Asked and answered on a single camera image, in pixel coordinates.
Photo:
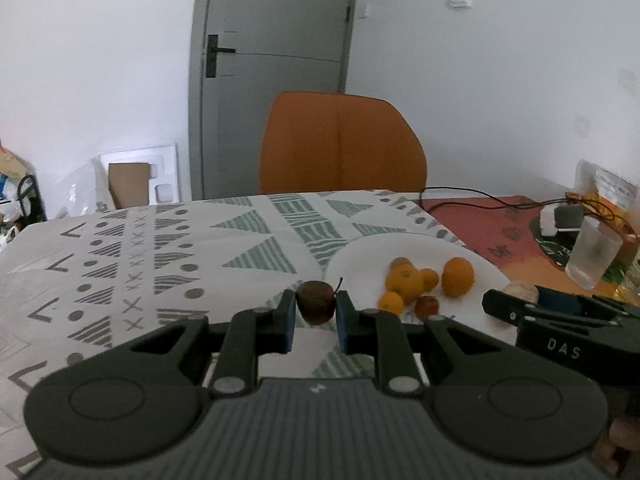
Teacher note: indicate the large orange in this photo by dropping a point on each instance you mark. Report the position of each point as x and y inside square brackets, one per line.
[458, 277]
[405, 280]

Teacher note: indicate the black door handle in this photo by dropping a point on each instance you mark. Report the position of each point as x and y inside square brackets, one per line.
[213, 49]

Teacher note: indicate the grey door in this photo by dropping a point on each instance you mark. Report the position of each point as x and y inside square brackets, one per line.
[280, 45]

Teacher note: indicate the right hand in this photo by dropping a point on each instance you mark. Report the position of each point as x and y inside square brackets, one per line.
[623, 433]

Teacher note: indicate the dark red small fruit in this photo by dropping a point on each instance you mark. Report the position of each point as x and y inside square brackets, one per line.
[316, 301]

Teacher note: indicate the small red apple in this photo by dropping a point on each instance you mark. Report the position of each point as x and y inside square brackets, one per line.
[426, 306]

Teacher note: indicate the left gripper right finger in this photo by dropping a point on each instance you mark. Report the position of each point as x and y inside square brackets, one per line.
[380, 335]

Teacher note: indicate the clear plastic cup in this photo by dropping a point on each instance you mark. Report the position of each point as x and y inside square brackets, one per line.
[596, 247]

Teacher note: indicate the white power adapter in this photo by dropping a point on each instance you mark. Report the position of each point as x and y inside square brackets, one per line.
[547, 221]

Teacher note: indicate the small mandarin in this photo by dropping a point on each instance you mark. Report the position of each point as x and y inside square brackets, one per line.
[430, 279]
[391, 302]

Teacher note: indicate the orange chair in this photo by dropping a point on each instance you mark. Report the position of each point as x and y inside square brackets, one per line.
[321, 142]

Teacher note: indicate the cardboard box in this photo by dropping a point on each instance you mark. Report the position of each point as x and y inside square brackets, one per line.
[128, 183]

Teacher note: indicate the snack bag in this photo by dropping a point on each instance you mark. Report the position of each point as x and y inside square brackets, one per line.
[606, 194]

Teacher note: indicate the black metal rack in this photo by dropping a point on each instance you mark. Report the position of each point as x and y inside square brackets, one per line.
[29, 200]

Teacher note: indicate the patterned white tablecloth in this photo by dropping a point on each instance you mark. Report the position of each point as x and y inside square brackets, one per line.
[74, 287]

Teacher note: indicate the white ceramic plate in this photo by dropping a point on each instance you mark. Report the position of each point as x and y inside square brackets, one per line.
[364, 264]

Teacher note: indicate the white foam board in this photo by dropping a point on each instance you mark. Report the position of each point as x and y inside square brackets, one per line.
[163, 162]

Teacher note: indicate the brown kiwi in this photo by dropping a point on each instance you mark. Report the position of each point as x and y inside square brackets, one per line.
[400, 261]
[527, 292]

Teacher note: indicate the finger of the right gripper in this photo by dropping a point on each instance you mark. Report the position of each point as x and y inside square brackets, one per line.
[510, 309]
[557, 301]

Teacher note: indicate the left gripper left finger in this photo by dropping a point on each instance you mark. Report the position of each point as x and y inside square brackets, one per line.
[249, 335]

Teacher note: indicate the red orange table mat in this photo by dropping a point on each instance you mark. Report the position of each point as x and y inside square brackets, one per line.
[500, 235]

